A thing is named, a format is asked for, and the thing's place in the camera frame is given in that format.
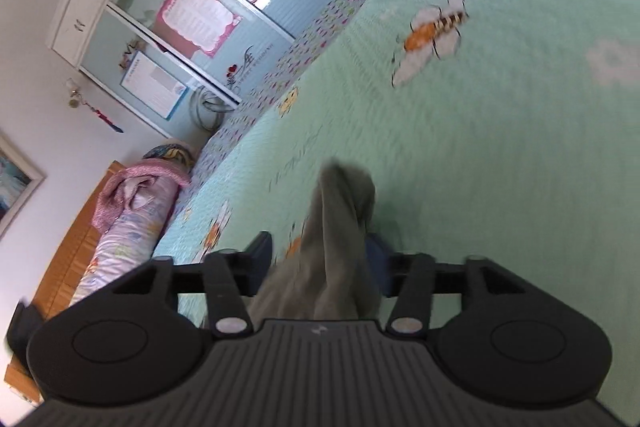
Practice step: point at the grey t-shirt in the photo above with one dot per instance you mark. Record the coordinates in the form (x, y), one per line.
(329, 279)

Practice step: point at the pink fuzzy blanket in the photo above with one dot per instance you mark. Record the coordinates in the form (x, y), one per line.
(120, 190)

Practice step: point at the framed wedding photo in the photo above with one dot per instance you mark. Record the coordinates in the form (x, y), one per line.
(19, 179)

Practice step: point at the colourful patterned pillow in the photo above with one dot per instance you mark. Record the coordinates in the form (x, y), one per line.
(174, 152)

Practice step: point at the mint quilted bee bedspread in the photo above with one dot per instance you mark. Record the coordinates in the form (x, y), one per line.
(506, 129)

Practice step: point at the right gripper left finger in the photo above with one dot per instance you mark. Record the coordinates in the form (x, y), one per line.
(231, 276)

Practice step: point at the hanging wall ornament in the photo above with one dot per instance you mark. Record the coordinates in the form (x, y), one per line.
(77, 100)

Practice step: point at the white standing fan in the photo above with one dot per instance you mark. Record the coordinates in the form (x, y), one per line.
(207, 111)

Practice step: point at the white sliding door wardrobe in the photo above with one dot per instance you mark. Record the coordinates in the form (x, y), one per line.
(151, 54)

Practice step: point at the floral bed sheet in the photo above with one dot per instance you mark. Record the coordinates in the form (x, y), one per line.
(310, 41)

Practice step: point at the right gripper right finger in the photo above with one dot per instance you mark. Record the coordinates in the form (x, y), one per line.
(410, 279)

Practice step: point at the wooden headboard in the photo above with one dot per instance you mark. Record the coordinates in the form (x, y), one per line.
(59, 282)

